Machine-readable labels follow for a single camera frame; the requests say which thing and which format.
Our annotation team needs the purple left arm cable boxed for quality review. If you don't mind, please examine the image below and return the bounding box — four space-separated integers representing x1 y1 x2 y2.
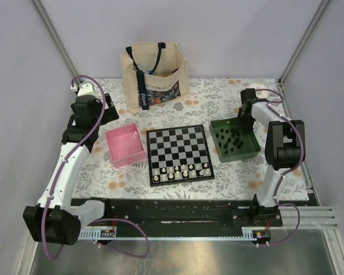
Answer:
41 74 150 261

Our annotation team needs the pink plastic box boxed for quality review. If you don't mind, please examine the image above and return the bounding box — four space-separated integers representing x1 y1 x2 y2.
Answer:
105 123 147 168

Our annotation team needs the green plastic tray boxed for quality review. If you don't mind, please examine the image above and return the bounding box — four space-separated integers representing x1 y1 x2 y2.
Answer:
209 117 261 163

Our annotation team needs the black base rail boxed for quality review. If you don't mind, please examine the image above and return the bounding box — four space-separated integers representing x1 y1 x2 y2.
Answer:
70 197 284 238

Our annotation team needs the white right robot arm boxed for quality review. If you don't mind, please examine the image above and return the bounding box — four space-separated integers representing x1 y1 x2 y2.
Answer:
232 88 305 227

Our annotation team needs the floral patterned tablecloth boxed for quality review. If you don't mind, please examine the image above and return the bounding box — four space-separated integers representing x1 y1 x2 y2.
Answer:
70 77 310 201

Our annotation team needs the beige canvas tote bag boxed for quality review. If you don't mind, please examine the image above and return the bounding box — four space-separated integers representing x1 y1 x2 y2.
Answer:
120 42 190 112

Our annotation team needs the white chess piece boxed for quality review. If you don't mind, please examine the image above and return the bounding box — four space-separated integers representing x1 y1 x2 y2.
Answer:
204 163 210 175
153 170 159 182

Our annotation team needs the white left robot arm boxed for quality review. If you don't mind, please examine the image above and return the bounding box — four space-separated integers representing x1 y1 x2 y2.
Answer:
23 80 119 245

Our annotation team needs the black white chessboard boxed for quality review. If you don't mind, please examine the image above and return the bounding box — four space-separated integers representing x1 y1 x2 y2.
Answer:
146 124 214 187

